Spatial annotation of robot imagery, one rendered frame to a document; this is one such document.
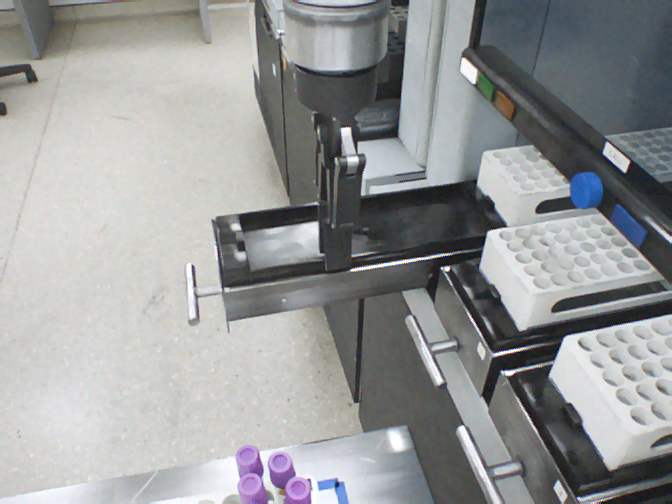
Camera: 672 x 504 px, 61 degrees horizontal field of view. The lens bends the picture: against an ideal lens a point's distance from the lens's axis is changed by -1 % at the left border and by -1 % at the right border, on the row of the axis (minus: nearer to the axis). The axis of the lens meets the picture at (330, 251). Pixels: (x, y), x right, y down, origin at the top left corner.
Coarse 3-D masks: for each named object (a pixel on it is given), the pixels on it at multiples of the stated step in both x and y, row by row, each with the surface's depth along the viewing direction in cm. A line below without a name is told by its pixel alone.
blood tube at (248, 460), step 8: (240, 448) 34; (248, 448) 34; (256, 448) 34; (240, 456) 34; (248, 456) 34; (256, 456) 33; (240, 464) 33; (248, 464) 33; (256, 464) 33; (240, 472) 34; (248, 472) 34; (256, 472) 34
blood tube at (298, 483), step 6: (294, 480) 32; (300, 480) 32; (306, 480) 32; (288, 486) 32; (294, 486) 32; (300, 486) 32; (306, 486) 32; (288, 492) 32; (294, 492) 32; (300, 492) 32; (306, 492) 32; (288, 498) 32; (294, 498) 32; (300, 498) 32; (306, 498) 32
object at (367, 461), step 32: (288, 448) 47; (320, 448) 47; (352, 448) 47; (384, 448) 47; (416, 448) 47; (128, 480) 44; (160, 480) 44; (192, 480) 44; (224, 480) 44; (320, 480) 45; (352, 480) 45; (384, 480) 45; (416, 480) 45
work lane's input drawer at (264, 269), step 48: (384, 192) 75; (432, 192) 76; (480, 192) 75; (240, 240) 66; (288, 240) 69; (384, 240) 69; (432, 240) 69; (480, 240) 68; (192, 288) 70; (240, 288) 63; (288, 288) 64; (336, 288) 66; (384, 288) 68
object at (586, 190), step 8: (576, 176) 47; (584, 176) 46; (592, 176) 46; (576, 184) 47; (584, 184) 46; (592, 184) 45; (600, 184) 45; (576, 192) 47; (584, 192) 46; (592, 192) 45; (600, 192) 45; (576, 200) 47; (584, 200) 46; (592, 200) 45; (600, 200) 46; (584, 208) 47
